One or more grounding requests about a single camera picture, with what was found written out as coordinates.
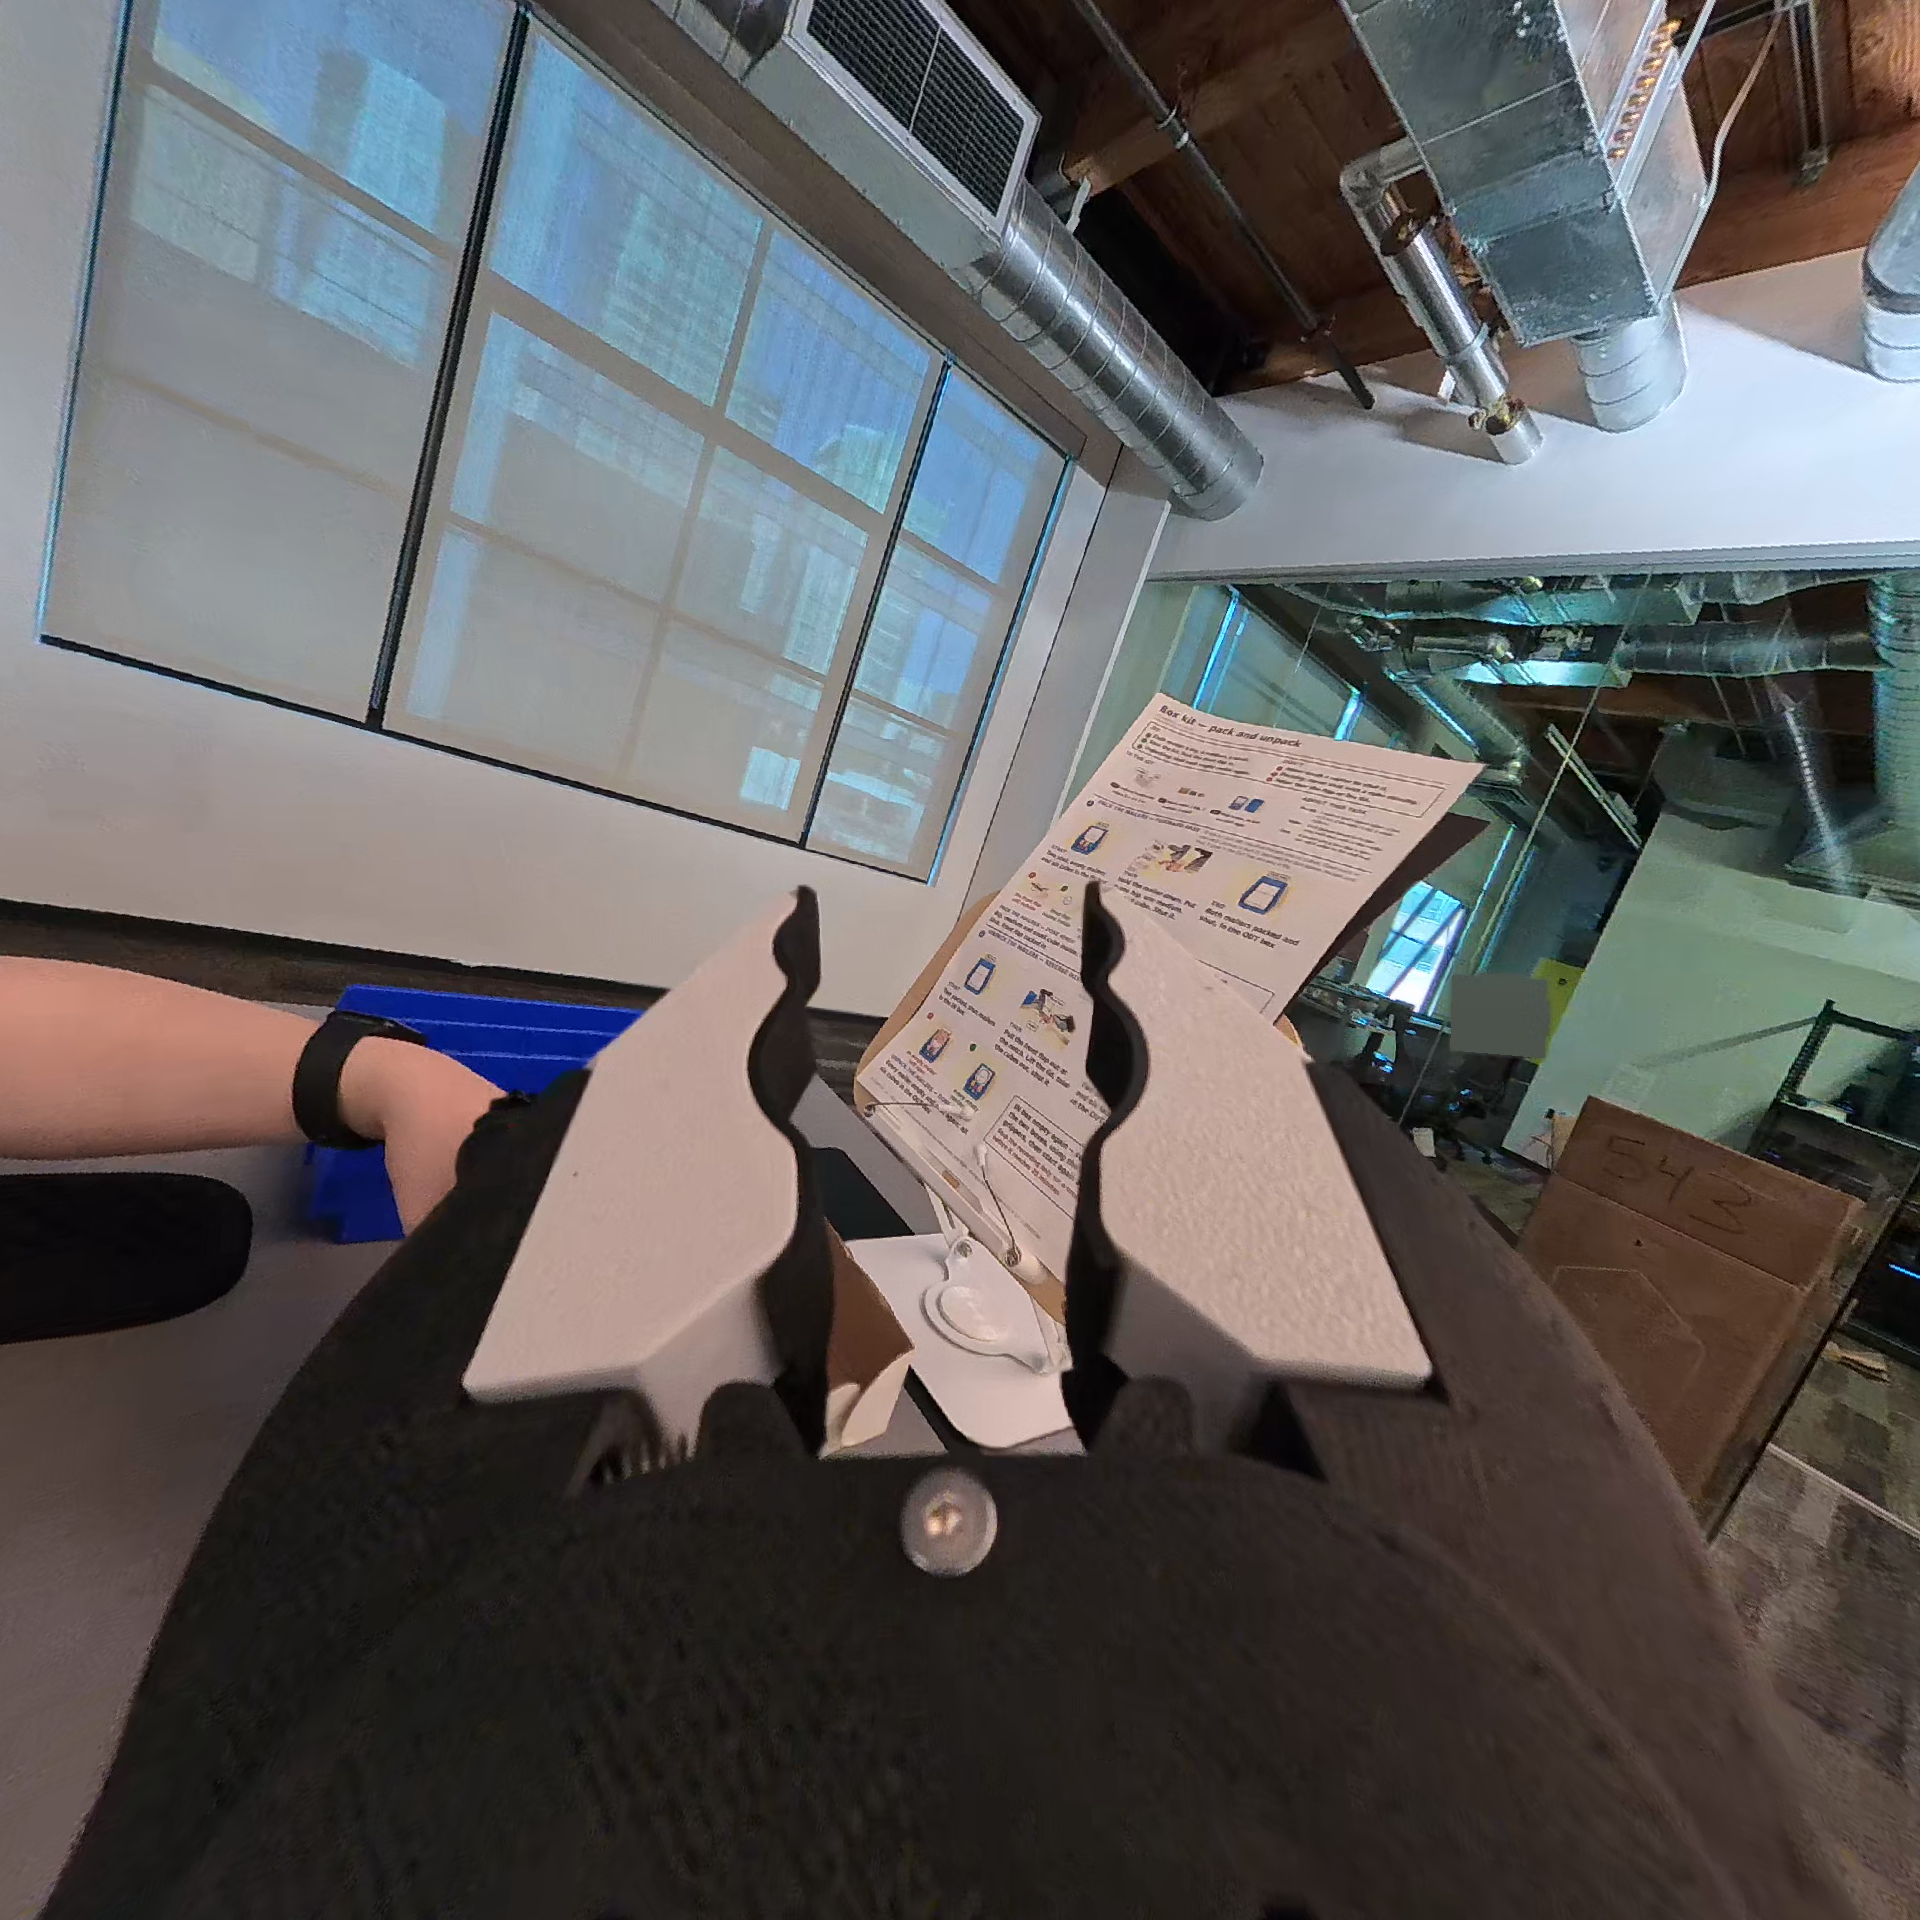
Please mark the dark flat tablet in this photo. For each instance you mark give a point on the dark flat tablet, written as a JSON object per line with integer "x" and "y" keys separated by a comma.
{"x": 858, "y": 1192}

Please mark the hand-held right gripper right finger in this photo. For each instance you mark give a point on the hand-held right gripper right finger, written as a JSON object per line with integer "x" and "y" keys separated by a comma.
{"x": 1245, "y": 1199}

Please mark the black quilted wrist rest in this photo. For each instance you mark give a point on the black quilted wrist rest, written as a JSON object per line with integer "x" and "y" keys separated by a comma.
{"x": 105, "y": 1251}

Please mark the black smartwatch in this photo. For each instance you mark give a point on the black smartwatch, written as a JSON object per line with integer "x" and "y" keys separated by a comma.
{"x": 337, "y": 1079}

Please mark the white cardboard mailer box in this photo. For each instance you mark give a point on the white cardboard mailer box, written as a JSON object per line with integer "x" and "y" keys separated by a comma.
{"x": 862, "y": 1319}

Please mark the person's left hand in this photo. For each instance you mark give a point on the person's left hand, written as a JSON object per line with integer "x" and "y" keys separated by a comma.
{"x": 429, "y": 1148}

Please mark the large window with shades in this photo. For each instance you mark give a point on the large window with shades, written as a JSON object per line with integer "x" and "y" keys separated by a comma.
{"x": 524, "y": 451}

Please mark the white ceiling vent unit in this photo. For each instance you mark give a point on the white ceiling vent unit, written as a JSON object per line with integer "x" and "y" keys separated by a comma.
{"x": 899, "y": 107}

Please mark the brown cardboard box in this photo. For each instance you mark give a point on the brown cardboard box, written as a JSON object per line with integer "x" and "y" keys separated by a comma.
{"x": 1679, "y": 1292}

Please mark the blue plastic bin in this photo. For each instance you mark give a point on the blue plastic bin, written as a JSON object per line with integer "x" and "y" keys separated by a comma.
{"x": 493, "y": 1027}

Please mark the printed instruction sheet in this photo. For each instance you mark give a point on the printed instruction sheet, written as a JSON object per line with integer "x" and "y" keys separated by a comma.
{"x": 1199, "y": 840}

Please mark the insulated silver pipe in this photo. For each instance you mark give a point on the insulated silver pipe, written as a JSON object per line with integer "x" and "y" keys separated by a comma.
{"x": 1447, "y": 300}

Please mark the person's left forearm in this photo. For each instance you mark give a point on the person's left forearm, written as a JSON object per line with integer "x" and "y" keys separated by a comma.
{"x": 153, "y": 1059}

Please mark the black metal shelf rack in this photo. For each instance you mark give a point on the black metal shelf rack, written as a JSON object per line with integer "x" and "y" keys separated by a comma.
{"x": 1852, "y": 1124}

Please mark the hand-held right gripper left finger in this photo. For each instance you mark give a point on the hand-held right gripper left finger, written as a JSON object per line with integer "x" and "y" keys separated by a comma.
{"x": 661, "y": 1199}

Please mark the spiral metal air duct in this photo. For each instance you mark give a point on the spiral metal air duct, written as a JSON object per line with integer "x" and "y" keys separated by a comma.
{"x": 1125, "y": 378}

